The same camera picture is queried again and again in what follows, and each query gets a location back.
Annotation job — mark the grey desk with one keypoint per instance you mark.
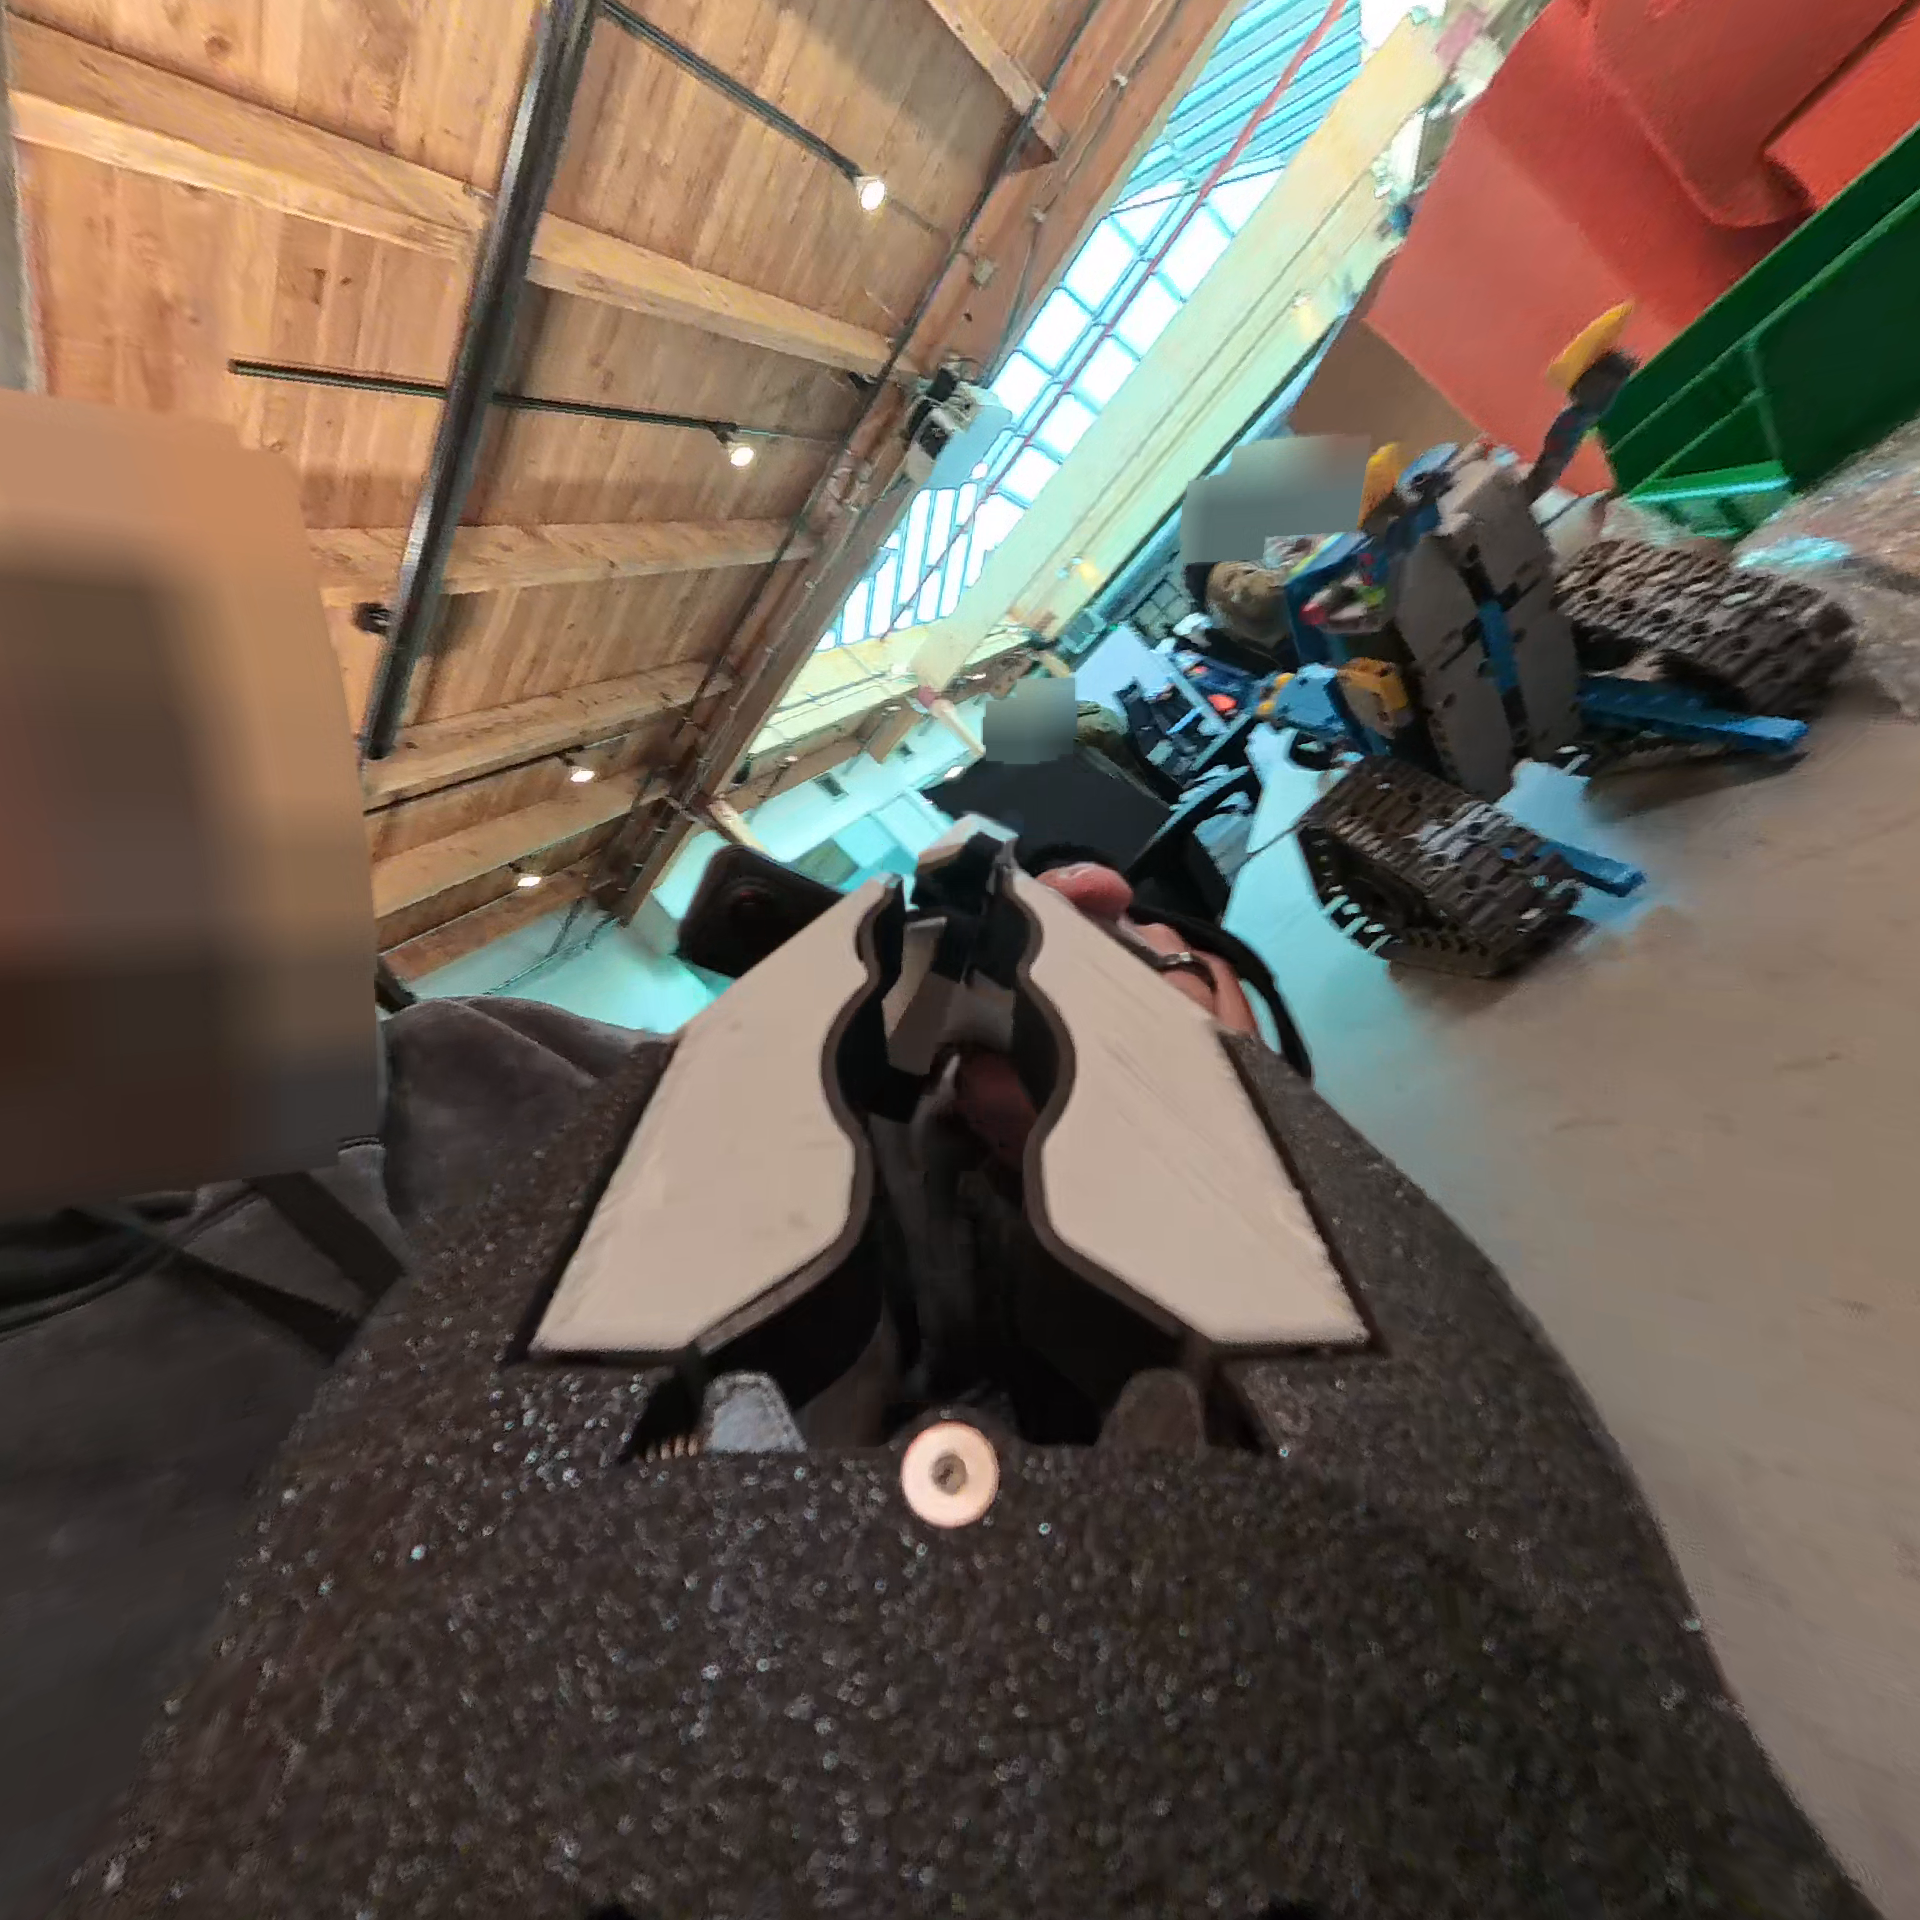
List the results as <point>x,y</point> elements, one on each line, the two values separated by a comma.
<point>1650,1124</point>

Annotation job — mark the clear plastic bag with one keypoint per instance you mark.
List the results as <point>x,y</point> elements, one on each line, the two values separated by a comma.
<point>1845,524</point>

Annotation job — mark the blue tracked toy robot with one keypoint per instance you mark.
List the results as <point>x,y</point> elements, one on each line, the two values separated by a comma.
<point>1471,644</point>

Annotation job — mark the person's dark hoodie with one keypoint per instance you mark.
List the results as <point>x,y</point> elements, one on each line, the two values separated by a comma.
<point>150,1425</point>

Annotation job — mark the person's left hand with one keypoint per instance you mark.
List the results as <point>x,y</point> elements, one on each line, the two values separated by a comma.
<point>1089,889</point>

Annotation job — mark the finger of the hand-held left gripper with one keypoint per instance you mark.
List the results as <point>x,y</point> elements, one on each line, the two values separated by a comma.
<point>969,842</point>
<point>918,990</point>

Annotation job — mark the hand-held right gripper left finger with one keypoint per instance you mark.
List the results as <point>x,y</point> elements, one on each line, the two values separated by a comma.
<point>704,1201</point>

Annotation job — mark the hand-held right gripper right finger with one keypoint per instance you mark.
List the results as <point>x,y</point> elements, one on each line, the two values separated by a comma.
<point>1185,1201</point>

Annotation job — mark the green storage bin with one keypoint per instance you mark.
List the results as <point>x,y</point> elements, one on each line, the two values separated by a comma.
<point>1770,345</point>

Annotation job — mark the black ceiling beam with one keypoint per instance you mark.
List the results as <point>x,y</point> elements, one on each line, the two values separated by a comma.
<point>480,345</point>

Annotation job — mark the skylight window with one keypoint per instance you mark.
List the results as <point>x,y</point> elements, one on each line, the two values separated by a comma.
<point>1080,300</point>

